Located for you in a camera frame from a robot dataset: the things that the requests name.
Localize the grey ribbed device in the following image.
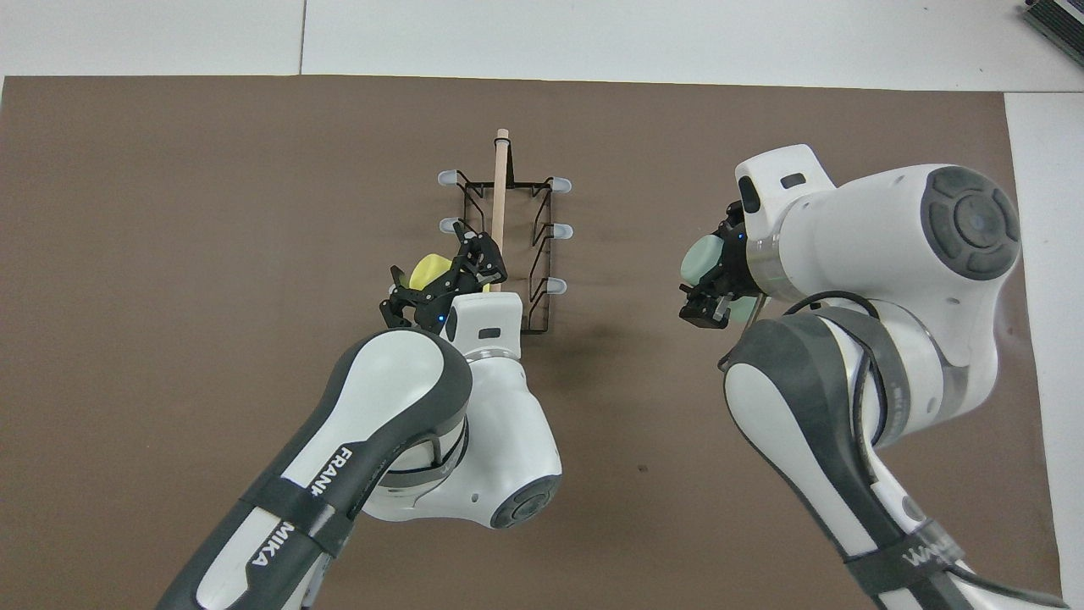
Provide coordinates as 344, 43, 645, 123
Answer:
1020, 0, 1084, 43

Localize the yellow plastic cup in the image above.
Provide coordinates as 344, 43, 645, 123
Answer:
409, 252, 494, 295

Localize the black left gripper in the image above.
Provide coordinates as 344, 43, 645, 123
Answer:
378, 220, 510, 333

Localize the brown table mat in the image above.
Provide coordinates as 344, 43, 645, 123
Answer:
0, 75, 1064, 610

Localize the mint green plastic cup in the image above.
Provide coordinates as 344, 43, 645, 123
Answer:
680, 233, 760, 324

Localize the black wire cup rack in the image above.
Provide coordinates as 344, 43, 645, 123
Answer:
437, 128, 573, 336

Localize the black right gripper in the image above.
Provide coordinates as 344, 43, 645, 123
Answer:
678, 201, 763, 330

